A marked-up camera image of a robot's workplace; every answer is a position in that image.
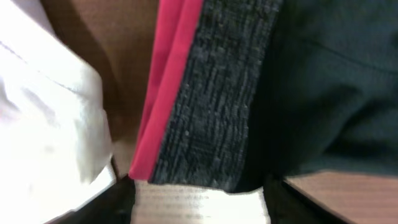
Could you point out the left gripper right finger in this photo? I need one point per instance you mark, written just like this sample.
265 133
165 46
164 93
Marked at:
286 205

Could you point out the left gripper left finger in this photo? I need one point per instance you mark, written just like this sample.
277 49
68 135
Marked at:
113 206

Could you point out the black leggings with red waistband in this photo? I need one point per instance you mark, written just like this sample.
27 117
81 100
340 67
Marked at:
242 90

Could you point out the folded white garment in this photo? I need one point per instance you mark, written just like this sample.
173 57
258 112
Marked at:
55 141

